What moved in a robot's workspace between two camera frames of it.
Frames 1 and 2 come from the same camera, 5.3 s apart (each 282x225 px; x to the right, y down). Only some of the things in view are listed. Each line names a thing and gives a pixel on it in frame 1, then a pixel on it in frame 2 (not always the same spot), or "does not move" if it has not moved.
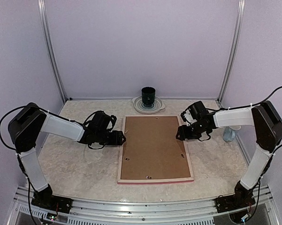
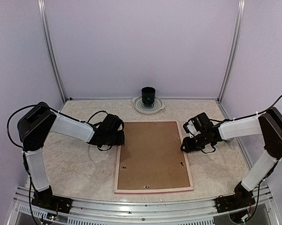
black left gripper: (117, 139) does not move
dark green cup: (148, 93) does not move
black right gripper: (184, 133) -> (188, 147)
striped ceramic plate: (155, 107) does not move
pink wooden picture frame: (147, 181) -> (158, 190)
